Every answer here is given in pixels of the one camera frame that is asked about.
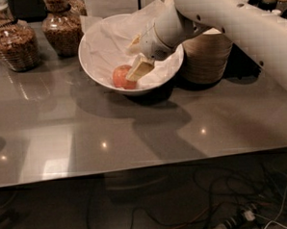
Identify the power strip on floor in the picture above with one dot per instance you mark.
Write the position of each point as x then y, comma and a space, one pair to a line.
236, 221

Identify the white bowl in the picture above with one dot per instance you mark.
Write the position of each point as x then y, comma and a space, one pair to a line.
92, 63

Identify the red apple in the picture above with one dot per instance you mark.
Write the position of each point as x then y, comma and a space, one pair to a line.
119, 77

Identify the left glass granola jar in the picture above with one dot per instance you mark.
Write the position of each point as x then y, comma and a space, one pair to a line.
19, 50

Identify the front stack of paper bowls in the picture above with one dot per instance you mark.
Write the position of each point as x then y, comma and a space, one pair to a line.
206, 57

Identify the glass granola jar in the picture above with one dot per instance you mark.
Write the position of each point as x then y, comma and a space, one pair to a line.
62, 27
19, 50

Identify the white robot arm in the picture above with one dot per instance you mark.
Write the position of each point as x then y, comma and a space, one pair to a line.
259, 34

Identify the white tissue paper liner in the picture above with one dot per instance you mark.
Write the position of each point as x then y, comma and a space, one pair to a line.
107, 44

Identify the middle glass granola jar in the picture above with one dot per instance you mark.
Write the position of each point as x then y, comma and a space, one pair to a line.
62, 27

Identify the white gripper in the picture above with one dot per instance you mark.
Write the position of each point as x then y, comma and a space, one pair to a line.
151, 44

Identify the black container of napkins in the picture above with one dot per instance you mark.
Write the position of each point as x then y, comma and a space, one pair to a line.
240, 65

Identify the rear glass jar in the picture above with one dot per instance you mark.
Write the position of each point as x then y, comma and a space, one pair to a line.
77, 6

